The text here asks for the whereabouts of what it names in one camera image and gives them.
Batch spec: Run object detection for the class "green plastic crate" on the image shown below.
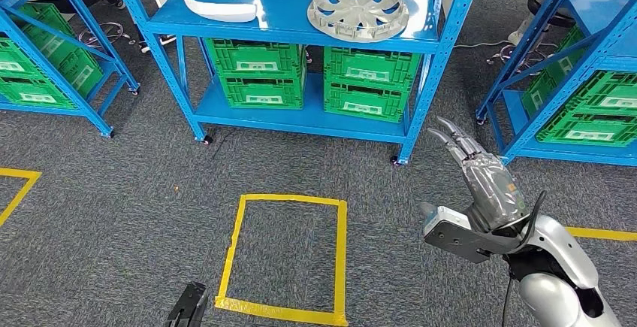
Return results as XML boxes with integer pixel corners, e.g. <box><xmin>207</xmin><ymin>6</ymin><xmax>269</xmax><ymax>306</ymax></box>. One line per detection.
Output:
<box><xmin>521</xmin><ymin>67</ymin><xmax>637</xmax><ymax>148</ymax></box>
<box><xmin>0</xmin><ymin>2</ymin><xmax>83</xmax><ymax>80</ymax></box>
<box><xmin>219</xmin><ymin>71</ymin><xmax>306</xmax><ymax>111</ymax></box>
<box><xmin>0</xmin><ymin>47</ymin><xmax>104</xmax><ymax>110</ymax></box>
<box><xmin>323</xmin><ymin>82</ymin><xmax>412</xmax><ymax>124</ymax></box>
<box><xmin>545</xmin><ymin>26</ymin><xmax>637</xmax><ymax>116</ymax></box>
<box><xmin>204</xmin><ymin>38</ymin><xmax>306</xmax><ymax>77</ymax></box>
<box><xmin>323</xmin><ymin>46</ymin><xmax>421</xmax><ymax>91</ymax></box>

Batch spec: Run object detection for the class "yellow floor tape square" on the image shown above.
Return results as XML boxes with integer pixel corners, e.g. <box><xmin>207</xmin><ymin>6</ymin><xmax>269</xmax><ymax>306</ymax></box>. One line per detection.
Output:
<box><xmin>0</xmin><ymin>167</ymin><xmax>42</xmax><ymax>228</ymax></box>
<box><xmin>214</xmin><ymin>193</ymin><xmax>349</xmax><ymax>327</ymax></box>
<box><xmin>567</xmin><ymin>226</ymin><xmax>637</xmax><ymax>243</ymax></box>

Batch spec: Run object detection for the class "silver wheel hubcap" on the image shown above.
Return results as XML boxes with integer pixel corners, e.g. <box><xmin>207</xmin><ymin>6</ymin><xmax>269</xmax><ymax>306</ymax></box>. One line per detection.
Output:
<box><xmin>306</xmin><ymin>0</ymin><xmax>410</xmax><ymax>44</ymax></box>

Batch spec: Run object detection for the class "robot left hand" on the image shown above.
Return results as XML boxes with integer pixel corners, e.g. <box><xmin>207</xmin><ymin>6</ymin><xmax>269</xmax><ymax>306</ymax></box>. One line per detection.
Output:
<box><xmin>166</xmin><ymin>281</ymin><xmax>210</xmax><ymax>327</ymax></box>

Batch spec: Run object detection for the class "white floor cable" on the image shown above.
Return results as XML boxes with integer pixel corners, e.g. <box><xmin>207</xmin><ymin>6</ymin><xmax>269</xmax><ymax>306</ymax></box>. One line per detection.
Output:
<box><xmin>452</xmin><ymin>39</ymin><xmax>506</xmax><ymax>50</ymax></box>

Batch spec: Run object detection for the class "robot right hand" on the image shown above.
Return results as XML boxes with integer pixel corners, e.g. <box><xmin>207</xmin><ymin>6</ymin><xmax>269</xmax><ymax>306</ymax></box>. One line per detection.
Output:
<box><xmin>427</xmin><ymin>117</ymin><xmax>530</xmax><ymax>234</ymax></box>

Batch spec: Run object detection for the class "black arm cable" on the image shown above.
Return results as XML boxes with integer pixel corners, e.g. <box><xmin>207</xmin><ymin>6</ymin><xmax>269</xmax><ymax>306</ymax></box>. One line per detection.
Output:
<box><xmin>500</xmin><ymin>190</ymin><xmax>548</xmax><ymax>327</ymax></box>

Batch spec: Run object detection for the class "white plastic trim part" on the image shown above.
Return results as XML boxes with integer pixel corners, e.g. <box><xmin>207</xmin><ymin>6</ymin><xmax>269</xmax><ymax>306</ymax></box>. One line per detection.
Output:
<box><xmin>183</xmin><ymin>0</ymin><xmax>258</xmax><ymax>24</ymax></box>

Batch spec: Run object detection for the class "black stool chrome base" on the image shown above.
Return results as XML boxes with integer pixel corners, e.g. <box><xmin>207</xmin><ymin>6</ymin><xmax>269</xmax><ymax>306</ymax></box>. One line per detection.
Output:
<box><xmin>78</xmin><ymin>22</ymin><xmax>125</xmax><ymax>50</ymax></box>
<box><xmin>486</xmin><ymin>0</ymin><xmax>577</xmax><ymax>74</ymax></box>

